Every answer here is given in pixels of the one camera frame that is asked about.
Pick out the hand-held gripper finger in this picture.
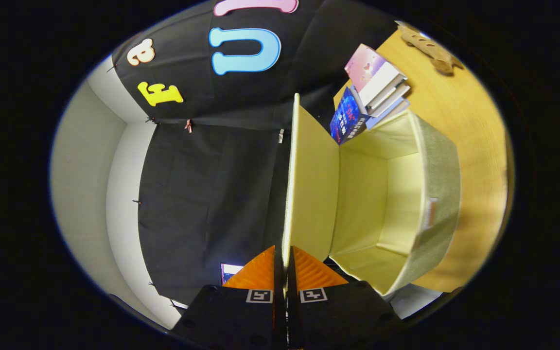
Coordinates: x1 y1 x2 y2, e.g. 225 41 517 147
171 245 288 350
287 245 404 350

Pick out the green fabric storage box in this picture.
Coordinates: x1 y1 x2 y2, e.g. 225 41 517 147
282 92 461 297

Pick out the bright screen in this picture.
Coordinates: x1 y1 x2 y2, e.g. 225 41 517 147
221 263 245 285

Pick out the black backdrop cloth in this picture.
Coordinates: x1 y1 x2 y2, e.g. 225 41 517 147
112 0 397 304

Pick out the white spine book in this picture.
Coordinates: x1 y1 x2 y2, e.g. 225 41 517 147
358 62 411 120

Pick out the pink cover book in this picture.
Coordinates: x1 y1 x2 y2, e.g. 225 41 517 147
344 44 388 93

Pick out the brown bread plush toy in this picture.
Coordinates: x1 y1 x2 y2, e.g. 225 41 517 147
396 21 464 74

